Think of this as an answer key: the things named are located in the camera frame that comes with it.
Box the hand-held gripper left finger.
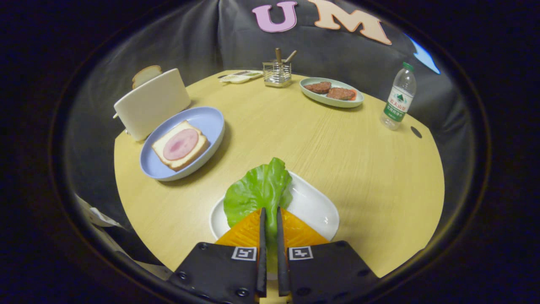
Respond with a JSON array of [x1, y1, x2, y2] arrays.
[[168, 207, 267, 304]]

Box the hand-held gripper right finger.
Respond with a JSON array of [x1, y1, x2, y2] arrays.
[[276, 206, 380, 304]]

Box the green lettuce leaf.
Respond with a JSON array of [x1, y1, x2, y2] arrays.
[[223, 157, 294, 275]]

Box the round-topped bread slice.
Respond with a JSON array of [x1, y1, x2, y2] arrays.
[[132, 65, 163, 90]]

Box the white plate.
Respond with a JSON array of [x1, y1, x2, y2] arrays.
[[210, 171, 340, 281]]

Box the pink ham slice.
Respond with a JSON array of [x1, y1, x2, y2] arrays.
[[163, 128, 200, 161]]

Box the blue plate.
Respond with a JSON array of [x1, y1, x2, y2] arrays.
[[140, 106, 225, 182]]

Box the square bread slice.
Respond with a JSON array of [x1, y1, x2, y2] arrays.
[[151, 120, 210, 171]]

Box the pale green plate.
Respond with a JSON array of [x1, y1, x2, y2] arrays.
[[300, 77, 365, 109]]

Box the dark brown meat patty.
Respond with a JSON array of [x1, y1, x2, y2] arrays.
[[304, 81, 332, 94]]

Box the orange-edged brown meat patty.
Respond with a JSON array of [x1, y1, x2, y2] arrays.
[[327, 87, 357, 101]]

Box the white divided bean dish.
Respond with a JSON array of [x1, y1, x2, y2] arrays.
[[218, 70, 264, 84]]

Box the white toaster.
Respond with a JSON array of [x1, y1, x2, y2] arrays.
[[113, 68, 191, 142]]

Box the clear plastic water bottle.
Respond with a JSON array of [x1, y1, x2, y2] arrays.
[[380, 62, 417, 131]]

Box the black backdrop cloth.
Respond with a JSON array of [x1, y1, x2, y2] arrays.
[[63, 0, 473, 262]]

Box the metal wire utensil holder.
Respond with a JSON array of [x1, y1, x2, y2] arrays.
[[262, 61, 292, 88]]

